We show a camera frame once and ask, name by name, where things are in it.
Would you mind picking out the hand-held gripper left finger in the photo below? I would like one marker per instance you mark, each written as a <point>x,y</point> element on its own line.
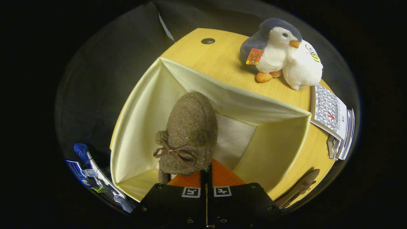
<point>171,203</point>

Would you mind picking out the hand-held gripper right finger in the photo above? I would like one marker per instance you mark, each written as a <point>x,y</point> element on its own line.
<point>241,203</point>

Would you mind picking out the brown fuzzy shoe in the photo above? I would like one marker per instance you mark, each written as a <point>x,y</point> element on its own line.
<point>190,127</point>
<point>300,186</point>

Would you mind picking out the cream fabric storage box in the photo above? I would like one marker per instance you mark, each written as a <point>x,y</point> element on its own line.
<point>143,127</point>

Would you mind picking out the white book with black print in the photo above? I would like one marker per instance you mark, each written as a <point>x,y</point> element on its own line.
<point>336,148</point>

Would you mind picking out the white book with dark picture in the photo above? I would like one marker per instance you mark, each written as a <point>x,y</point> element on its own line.
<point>344,146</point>

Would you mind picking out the grey patterned book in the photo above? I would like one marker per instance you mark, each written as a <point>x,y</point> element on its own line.
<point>329,111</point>

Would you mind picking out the white duck plush toy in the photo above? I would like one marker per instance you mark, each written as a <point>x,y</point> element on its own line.
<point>303,68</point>

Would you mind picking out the grey and white penguin plush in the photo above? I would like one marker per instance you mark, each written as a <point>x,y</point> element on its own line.
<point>270,54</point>

